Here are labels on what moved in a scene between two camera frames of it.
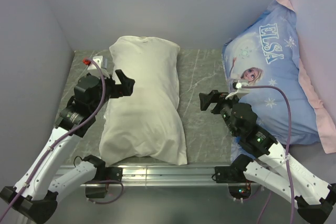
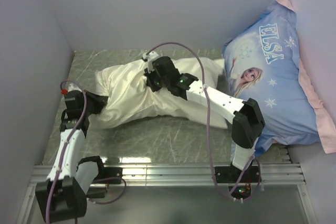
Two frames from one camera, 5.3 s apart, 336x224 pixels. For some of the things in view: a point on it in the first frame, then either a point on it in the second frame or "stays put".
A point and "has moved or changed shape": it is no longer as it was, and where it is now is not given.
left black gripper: x=124 y=89 to x=100 y=100
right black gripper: x=214 y=96 to x=149 y=82
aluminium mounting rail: x=165 y=177 stays put
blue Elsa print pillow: x=266 y=52 stays put
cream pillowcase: x=146 y=125 has moved or changed shape
